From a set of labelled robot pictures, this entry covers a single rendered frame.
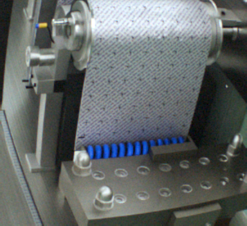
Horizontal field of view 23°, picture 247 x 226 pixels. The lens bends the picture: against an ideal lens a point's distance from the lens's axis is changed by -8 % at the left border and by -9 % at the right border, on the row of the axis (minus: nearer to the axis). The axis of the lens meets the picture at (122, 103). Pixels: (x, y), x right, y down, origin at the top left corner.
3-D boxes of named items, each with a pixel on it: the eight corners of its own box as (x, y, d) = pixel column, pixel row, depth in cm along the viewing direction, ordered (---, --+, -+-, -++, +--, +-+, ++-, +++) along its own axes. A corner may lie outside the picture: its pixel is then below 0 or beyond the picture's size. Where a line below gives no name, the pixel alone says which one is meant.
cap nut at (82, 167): (69, 165, 115) (71, 146, 113) (87, 163, 117) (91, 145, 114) (74, 178, 113) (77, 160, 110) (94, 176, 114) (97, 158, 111)
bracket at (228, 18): (207, 13, 122) (208, 5, 121) (229, 15, 124) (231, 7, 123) (218, 25, 118) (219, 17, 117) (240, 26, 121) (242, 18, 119)
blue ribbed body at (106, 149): (81, 155, 121) (83, 142, 119) (182, 145, 129) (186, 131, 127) (87, 167, 119) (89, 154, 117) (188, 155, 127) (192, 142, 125)
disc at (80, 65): (63, 43, 122) (75, -20, 113) (65, 43, 122) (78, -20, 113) (83, 86, 111) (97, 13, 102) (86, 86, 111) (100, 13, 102)
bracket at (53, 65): (23, 157, 134) (34, 37, 116) (49, 156, 136) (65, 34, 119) (28, 173, 130) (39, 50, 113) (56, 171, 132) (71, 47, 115)
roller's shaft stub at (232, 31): (199, 32, 124) (202, 14, 122) (226, 33, 127) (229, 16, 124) (208, 43, 121) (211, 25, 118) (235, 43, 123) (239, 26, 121)
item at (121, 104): (74, 149, 121) (86, 67, 110) (184, 139, 129) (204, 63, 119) (74, 151, 120) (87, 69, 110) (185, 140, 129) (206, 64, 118)
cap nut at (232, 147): (222, 146, 127) (228, 130, 125) (236, 144, 129) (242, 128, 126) (229, 157, 125) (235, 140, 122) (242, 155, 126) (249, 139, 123)
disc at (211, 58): (181, 40, 131) (193, -18, 122) (183, 40, 131) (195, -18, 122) (211, 79, 120) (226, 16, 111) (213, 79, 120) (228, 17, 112)
